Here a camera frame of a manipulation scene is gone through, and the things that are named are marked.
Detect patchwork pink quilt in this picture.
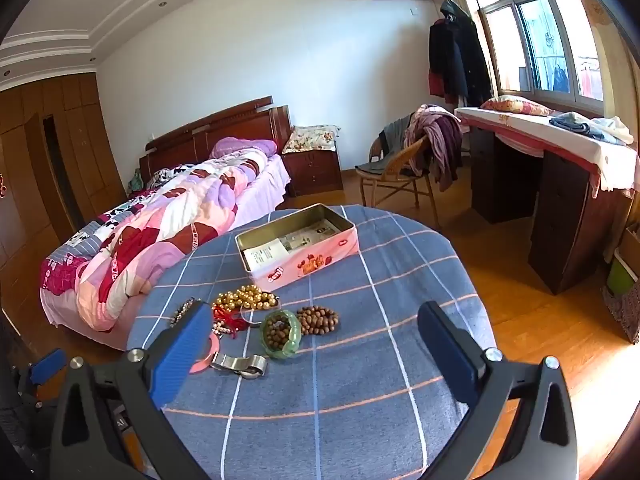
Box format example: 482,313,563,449
40,152,268,333

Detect white desk cover cloth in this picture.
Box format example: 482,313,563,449
456,106,640,196

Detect purple pillow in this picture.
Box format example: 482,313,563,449
210,136,278,161

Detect rhinestone bracelet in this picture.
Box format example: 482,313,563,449
167,297,201,331

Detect small bead brown bracelet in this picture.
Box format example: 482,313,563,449
296,305,341,335

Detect dark wooden desk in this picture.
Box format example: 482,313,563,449
457,105,640,296

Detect wooden nightstand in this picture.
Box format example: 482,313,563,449
281,147,345,198

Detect green jade bangle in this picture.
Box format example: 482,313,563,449
259,309,305,360

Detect silver mesh band watch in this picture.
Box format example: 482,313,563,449
210,352,268,380

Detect white garment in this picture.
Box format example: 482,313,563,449
590,116,635,146

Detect blue checked tablecloth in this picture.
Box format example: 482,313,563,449
127,204,498,480

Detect red cord bracelet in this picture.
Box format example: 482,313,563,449
212,305,251,336

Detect black white printed blanket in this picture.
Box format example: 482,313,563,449
62,162,198,248

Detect woven basket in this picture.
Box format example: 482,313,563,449
602,280,640,343

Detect pink bangle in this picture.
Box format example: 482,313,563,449
190,332,223,375

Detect cardboard box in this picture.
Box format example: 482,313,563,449
617,225,640,276

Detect purple pink clothes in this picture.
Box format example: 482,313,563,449
404,104,463,191

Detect floral red pillow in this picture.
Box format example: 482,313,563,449
480,95,555,117

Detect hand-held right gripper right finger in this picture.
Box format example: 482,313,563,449
417,301,581,480

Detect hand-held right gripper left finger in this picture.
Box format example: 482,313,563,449
50,301,216,480

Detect green bin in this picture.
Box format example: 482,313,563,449
605,255,638,296

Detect printed paper sheet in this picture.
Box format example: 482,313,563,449
242,219,346,273

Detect floral cushion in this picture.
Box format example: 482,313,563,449
282,125,341,155

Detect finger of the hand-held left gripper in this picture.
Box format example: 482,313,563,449
17,349,68,406

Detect gold bead bracelet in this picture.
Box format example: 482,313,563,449
212,284,281,313

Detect pink tin box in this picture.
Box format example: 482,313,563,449
235,205,360,292

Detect blue grey garment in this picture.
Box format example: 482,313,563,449
549,112,606,136

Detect bed with pink sheet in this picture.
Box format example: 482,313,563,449
40,95,293,353

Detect large bead brown bracelet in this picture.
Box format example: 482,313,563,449
264,315,291,347

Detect wooden wardrobe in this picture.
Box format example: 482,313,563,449
0,72,126,311

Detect window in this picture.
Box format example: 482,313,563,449
470,0,616,111

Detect wooden headboard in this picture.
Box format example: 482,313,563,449
139,95,293,196

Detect wicker chair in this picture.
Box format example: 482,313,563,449
356,132,441,228

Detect hanging dark coats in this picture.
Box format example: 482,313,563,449
427,0,493,106

